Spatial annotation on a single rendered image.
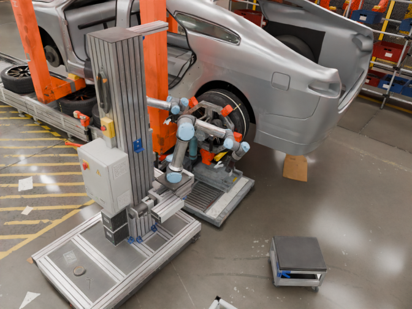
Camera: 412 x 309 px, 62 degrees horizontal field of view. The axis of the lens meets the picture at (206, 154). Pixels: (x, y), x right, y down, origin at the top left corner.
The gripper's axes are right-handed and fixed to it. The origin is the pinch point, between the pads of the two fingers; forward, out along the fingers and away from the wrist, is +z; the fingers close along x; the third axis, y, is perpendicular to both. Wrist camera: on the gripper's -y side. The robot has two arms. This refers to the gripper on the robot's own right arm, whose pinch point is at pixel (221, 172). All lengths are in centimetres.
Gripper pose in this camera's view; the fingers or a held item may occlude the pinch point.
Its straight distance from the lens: 284.0
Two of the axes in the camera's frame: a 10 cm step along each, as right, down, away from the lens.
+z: -5.1, 6.0, 6.2
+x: -8.4, -4.9, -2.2
